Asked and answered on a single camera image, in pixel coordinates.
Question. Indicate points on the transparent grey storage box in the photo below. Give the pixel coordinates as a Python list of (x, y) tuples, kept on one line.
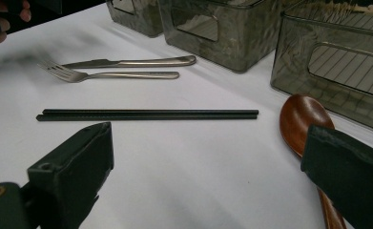
[(292, 70), (238, 47), (136, 19)]

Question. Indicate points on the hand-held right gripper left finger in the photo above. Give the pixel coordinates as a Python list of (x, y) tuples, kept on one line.
[(69, 171)]

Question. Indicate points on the steel fork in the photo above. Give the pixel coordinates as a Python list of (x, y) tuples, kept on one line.
[(133, 75)]

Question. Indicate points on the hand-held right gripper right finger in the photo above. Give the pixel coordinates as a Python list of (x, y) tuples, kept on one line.
[(349, 178)]

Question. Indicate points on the brown wooden spoon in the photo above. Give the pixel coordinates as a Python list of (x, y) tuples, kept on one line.
[(298, 117)]

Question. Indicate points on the black chopstick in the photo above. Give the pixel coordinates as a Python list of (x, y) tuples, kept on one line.
[(142, 117), (142, 112)]

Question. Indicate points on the steel table knife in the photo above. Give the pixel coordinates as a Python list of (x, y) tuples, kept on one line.
[(155, 62)]

